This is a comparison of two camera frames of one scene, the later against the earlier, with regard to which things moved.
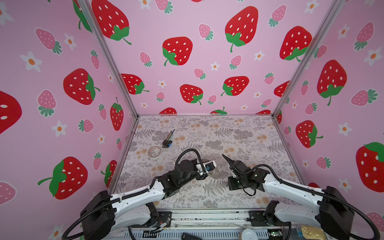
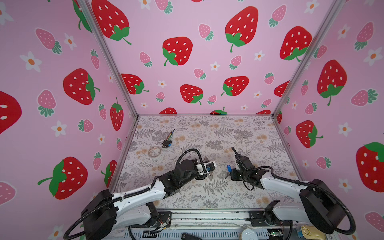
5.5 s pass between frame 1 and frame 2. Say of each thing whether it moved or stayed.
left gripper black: stayed
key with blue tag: moved
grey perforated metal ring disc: stayed
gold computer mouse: stayed
